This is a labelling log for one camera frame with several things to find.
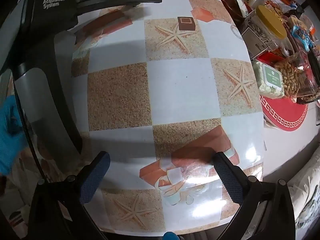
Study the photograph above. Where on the grey cardboard box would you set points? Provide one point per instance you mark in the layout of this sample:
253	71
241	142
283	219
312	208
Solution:
252	41

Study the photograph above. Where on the yellow lid clear jar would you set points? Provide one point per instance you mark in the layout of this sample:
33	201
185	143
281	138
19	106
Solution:
270	26

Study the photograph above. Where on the person's left hand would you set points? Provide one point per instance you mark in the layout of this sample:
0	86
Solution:
10	135

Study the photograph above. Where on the clear container of peanuts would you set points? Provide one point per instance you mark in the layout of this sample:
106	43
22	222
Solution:
293	77

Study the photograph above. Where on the blue snack packet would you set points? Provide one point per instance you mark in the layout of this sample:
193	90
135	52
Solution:
302	35

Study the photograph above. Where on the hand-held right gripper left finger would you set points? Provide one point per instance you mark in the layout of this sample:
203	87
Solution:
96	177

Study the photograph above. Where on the red round patterned mat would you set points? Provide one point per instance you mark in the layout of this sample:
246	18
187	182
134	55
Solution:
285	116

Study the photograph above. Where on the green label wet wipes pack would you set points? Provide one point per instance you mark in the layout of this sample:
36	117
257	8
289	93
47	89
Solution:
271	80

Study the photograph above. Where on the starfish print tablecloth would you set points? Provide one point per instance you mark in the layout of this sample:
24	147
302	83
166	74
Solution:
172	87

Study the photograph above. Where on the beige cushion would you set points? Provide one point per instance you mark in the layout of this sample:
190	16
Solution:
303	192

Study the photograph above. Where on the dark red dish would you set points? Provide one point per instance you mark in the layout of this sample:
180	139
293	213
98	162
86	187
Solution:
231	3

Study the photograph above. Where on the small brown square box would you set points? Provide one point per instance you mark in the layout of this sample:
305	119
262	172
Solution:
186	23

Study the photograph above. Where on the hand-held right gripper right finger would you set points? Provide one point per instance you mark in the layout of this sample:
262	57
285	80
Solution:
228	180

